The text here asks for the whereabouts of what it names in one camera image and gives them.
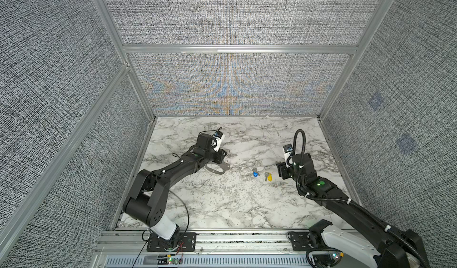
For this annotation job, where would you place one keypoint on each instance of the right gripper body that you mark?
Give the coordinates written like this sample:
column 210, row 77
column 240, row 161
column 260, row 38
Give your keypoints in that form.
column 285, row 171

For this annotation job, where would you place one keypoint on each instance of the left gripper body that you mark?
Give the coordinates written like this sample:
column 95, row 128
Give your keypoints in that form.
column 216, row 157

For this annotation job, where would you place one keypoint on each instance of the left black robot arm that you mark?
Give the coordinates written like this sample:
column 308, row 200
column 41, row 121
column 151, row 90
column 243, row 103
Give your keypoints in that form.
column 147, row 198

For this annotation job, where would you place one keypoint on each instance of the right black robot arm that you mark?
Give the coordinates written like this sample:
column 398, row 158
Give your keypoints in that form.
column 379, row 244

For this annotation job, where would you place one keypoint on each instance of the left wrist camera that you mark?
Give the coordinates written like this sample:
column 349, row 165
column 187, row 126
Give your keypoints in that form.
column 218, row 138

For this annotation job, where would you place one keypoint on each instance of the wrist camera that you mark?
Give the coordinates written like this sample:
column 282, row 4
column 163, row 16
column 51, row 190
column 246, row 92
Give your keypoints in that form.
column 218, row 138
column 288, row 152

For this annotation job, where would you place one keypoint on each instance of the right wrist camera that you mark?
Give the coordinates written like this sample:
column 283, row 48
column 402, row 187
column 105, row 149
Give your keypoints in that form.
column 288, row 152

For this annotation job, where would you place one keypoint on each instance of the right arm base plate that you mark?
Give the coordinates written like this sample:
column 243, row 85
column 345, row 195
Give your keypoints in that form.
column 308, row 242

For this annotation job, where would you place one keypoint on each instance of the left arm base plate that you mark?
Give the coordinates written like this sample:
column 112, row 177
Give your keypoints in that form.
column 171, row 242

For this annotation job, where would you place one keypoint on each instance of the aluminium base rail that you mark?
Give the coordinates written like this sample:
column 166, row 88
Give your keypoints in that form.
column 211, row 248

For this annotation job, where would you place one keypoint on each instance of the aluminium enclosure frame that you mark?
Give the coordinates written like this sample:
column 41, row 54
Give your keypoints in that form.
column 22, row 216

